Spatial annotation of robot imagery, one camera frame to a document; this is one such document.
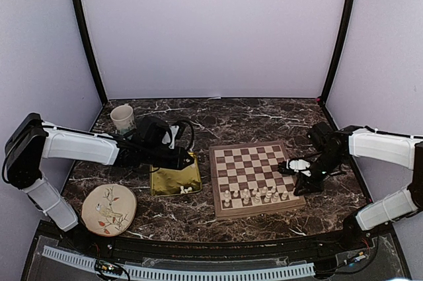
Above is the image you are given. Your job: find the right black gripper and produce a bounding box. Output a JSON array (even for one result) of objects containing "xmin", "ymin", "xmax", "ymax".
[{"xmin": 294, "ymin": 151, "xmax": 346, "ymax": 196}]

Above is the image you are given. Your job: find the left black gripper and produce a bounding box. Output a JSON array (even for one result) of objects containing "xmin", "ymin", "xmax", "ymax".
[{"xmin": 142, "ymin": 145, "xmax": 194, "ymax": 171}]

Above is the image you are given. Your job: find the white knight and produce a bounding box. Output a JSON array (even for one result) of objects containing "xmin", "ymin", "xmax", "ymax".
[{"xmin": 281, "ymin": 191, "xmax": 288, "ymax": 200}]

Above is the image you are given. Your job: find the white bishop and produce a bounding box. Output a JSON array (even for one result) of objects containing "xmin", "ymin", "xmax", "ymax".
[
  {"xmin": 243, "ymin": 194, "xmax": 250, "ymax": 205},
  {"xmin": 272, "ymin": 192, "xmax": 280, "ymax": 202}
]

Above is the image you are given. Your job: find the white chess queen piece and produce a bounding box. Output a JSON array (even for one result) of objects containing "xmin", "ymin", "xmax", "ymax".
[{"xmin": 263, "ymin": 190, "xmax": 272, "ymax": 204}]

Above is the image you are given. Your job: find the white chess king piece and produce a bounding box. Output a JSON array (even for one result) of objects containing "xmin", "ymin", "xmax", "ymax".
[{"xmin": 253, "ymin": 192, "xmax": 262, "ymax": 205}]

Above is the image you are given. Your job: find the wooden chess board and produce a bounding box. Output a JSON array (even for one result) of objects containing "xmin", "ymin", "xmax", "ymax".
[{"xmin": 209, "ymin": 141, "xmax": 306, "ymax": 220}]

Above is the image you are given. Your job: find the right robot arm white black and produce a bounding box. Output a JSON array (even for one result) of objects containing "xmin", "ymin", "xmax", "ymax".
[{"xmin": 278, "ymin": 122, "xmax": 422, "ymax": 251}]

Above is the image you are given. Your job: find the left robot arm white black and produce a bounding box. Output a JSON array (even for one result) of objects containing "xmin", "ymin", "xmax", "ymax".
[{"xmin": 1, "ymin": 113, "xmax": 195, "ymax": 252}]

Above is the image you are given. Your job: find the cream ceramic mug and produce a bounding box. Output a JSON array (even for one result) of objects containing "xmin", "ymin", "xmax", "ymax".
[{"xmin": 110, "ymin": 104, "xmax": 136, "ymax": 135}]

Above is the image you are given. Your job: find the gold metal tray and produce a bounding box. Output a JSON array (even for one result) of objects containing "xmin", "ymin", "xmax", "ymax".
[{"xmin": 150, "ymin": 152, "xmax": 202, "ymax": 197}]

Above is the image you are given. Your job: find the round bird painted plate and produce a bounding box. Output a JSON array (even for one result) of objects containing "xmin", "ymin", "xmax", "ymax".
[{"xmin": 81, "ymin": 184, "xmax": 137, "ymax": 237}]

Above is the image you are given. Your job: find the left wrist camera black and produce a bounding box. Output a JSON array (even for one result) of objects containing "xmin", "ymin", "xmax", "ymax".
[{"xmin": 137, "ymin": 116, "xmax": 170, "ymax": 146}]

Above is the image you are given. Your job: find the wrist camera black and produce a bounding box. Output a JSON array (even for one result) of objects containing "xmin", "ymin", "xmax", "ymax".
[
  {"xmin": 307, "ymin": 122, "xmax": 333, "ymax": 151},
  {"xmin": 137, "ymin": 116, "xmax": 170, "ymax": 146}
]

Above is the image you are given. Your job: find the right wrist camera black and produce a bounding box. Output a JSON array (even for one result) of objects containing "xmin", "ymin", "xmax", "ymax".
[{"xmin": 307, "ymin": 122, "xmax": 333, "ymax": 151}]

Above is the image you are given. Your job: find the grey slotted cable duct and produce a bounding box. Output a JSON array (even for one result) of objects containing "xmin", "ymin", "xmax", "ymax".
[{"xmin": 42, "ymin": 246, "xmax": 315, "ymax": 280}]

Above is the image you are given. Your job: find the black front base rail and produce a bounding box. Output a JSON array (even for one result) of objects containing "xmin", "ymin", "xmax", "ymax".
[{"xmin": 32, "ymin": 220, "xmax": 394, "ymax": 265}]

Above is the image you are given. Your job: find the left black frame post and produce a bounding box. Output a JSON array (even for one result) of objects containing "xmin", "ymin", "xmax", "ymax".
[{"xmin": 72, "ymin": 0, "xmax": 108, "ymax": 106}]

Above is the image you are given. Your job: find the black frame post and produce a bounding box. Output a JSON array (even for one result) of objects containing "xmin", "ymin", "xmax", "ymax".
[
  {"xmin": 72, "ymin": 0, "xmax": 108, "ymax": 106},
  {"xmin": 320, "ymin": 0, "xmax": 354, "ymax": 106}
]

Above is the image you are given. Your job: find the right black frame post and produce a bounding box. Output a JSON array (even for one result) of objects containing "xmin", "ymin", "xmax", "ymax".
[{"xmin": 320, "ymin": 0, "xmax": 354, "ymax": 106}]

